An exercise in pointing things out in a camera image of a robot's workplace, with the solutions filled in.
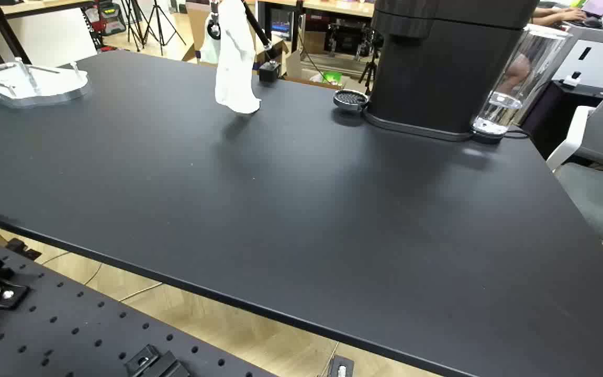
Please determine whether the white cloth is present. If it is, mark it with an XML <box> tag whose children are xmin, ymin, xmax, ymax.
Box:
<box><xmin>213</xmin><ymin>0</ymin><xmax>264</xmax><ymax>117</ymax></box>

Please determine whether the person forearm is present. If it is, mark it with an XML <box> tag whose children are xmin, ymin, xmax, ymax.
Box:
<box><xmin>531</xmin><ymin>5</ymin><xmax>590</xmax><ymax>29</ymax></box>

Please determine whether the black round lid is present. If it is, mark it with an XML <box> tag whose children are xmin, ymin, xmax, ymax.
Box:
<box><xmin>330</xmin><ymin>88</ymin><xmax>372</xmax><ymax>116</ymax></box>

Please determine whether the green object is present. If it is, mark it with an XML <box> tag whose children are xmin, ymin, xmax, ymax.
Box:
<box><xmin>319</xmin><ymin>67</ymin><xmax>345</xmax><ymax>88</ymax></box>

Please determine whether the small black box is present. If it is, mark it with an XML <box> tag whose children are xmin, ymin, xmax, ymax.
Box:
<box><xmin>255</xmin><ymin>58</ymin><xmax>282</xmax><ymax>85</ymax></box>

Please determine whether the cardboard box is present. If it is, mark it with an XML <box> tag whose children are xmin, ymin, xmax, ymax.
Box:
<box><xmin>252</xmin><ymin>37</ymin><xmax>294</xmax><ymax>79</ymax></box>

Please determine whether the small black tripod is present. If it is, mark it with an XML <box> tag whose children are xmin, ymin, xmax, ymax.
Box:
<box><xmin>358</xmin><ymin>29</ymin><xmax>385</xmax><ymax>95</ymax></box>

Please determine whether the black coffee machine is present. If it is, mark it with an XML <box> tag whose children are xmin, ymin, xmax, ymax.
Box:
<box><xmin>368</xmin><ymin>0</ymin><xmax>542</xmax><ymax>143</ymax></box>

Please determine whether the clear glass cup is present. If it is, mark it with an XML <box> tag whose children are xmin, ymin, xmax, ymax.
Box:
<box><xmin>469</xmin><ymin>24</ymin><xmax>571</xmax><ymax>138</ymax></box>

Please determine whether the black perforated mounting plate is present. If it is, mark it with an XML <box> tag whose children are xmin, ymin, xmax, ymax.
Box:
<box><xmin>0</xmin><ymin>235</ymin><xmax>276</xmax><ymax>377</ymax></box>

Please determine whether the white chair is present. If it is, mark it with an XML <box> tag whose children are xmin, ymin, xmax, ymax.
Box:
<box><xmin>12</xmin><ymin>7</ymin><xmax>101</xmax><ymax>69</ymax></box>

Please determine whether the clear plastic tray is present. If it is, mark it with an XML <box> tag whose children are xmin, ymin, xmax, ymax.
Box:
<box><xmin>0</xmin><ymin>57</ymin><xmax>92</xmax><ymax>106</ymax></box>

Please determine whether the white cabinet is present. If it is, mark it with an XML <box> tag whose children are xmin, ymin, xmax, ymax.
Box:
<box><xmin>550</xmin><ymin>25</ymin><xmax>603</xmax><ymax>92</ymax></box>

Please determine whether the wooden desk with black legs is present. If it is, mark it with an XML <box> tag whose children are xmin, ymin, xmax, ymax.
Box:
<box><xmin>0</xmin><ymin>0</ymin><xmax>98</xmax><ymax>67</ymax></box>

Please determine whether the white device with black ring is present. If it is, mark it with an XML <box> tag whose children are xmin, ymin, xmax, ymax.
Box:
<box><xmin>196</xmin><ymin>0</ymin><xmax>224</xmax><ymax>67</ymax></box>

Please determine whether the black camera tripod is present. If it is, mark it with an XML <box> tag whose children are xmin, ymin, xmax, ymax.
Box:
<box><xmin>127</xmin><ymin>0</ymin><xmax>188</xmax><ymax>57</ymax></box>

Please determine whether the black mounting bracket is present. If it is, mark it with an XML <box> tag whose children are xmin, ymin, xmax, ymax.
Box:
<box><xmin>122</xmin><ymin>342</ymin><xmax>196</xmax><ymax>377</ymax></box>

